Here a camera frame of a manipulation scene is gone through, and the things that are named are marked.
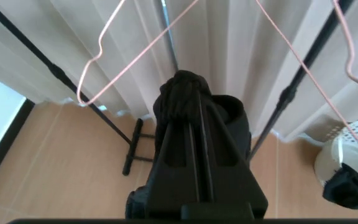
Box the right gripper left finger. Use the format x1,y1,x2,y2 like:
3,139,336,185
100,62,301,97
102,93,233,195
144,92,213,219

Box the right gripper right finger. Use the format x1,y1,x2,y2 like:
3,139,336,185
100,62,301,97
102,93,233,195
201,93,269,218

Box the black shorts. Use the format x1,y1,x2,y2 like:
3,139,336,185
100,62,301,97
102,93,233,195
124,70,253,218

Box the black shirt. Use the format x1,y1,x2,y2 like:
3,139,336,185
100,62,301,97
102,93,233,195
321,162,358,210

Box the pink clothes hanger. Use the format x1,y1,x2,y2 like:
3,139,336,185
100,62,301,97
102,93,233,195
76,0,200,107
254,0,358,149

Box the white laundry basket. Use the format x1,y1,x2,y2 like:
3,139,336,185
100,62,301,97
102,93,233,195
314,116,358,207

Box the black clothes rack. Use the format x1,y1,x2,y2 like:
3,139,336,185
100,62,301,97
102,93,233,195
0,0,357,177

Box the beige curtain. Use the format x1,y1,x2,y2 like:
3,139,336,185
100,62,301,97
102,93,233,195
0,0,358,144

